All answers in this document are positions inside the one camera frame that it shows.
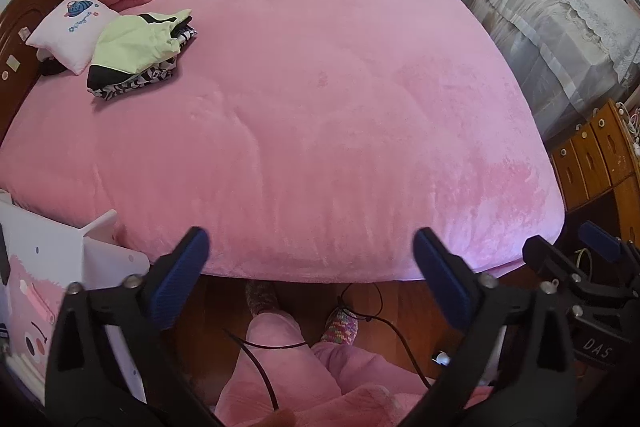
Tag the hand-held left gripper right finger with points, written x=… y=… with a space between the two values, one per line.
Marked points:
x=440 y=272

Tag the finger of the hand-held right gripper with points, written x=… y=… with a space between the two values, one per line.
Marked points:
x=547 y=259
x=597 y=237

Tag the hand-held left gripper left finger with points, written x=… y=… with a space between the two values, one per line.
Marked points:
x=187 y=264

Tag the green and black hooded jacket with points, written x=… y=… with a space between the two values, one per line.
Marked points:
x=130 y=47

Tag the wooden drawer cabinet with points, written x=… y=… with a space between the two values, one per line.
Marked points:
x=595 y=157

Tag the knitted slipper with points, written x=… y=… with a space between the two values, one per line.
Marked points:
x=340 y=327
x=262 y=299

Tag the person's pink trousers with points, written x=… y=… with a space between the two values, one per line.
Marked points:
x=290 y=382

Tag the black white printed folded garment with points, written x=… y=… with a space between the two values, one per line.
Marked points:
x=145 y=81

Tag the pink plush bed blanket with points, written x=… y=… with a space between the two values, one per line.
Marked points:
x=325 y=107

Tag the lace-covered furniture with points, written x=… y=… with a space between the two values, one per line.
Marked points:
x=540 y=7

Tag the white cartoon print cushion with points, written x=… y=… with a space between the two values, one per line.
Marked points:
x=70 y=32

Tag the wooden headboard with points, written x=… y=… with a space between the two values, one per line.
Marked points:
x=20 y=17

